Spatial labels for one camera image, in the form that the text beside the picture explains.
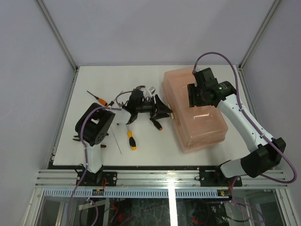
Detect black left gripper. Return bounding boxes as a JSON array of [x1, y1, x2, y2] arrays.
[[136, 95, 172, 119]]

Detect pink translucent plastic toolbox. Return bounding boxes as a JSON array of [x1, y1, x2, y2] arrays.
[[162, 67, 228, 153]]

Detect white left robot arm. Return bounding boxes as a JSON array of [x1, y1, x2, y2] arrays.
[[73, 87, 172, 186]]

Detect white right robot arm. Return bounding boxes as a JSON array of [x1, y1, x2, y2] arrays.
[[187, 68, 286, 186]]

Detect black orange tip screwdriver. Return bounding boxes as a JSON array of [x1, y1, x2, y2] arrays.
[[150, 117, 163, 130]]

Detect yellow black screwdriver lower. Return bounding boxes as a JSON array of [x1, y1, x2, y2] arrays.
[[126, 125, 136, 150]]

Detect black yellow screwdriver upper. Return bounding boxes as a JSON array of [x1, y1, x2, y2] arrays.
[[103, 92, 122, 111]]

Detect long thin shaft screwdriver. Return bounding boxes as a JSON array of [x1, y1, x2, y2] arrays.
[[111, 129, 122, 155]]

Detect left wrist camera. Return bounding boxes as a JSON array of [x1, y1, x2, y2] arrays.
[[147, 87, 156, 97]]

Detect claw hammer black handle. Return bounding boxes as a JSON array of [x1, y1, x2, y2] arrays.
[[133, 85, 146, 91]]

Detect small orange handle screwdriver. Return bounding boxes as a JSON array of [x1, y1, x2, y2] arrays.
[[87, 90, 108, 106]]

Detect orange black handle pliers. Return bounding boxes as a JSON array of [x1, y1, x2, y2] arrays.
[[72, 135, 107, 148]]

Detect right aluminium corner post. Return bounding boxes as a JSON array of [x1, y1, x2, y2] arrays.
[[238, 0, 283, 69]]

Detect aluminium corner post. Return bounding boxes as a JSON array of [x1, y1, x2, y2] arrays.
[[238, 0, 283, 69], [35, 0, 79, 71]]

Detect slotted grey cable duct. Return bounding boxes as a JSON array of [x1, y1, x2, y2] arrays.
[[44, 188, 218, 198]]

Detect left aluminium corner post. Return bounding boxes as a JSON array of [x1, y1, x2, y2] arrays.
[[35, 0, 79, 71]]

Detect aluminium front rail frame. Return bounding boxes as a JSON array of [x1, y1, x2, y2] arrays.
[[35, 169, 288, 189]]

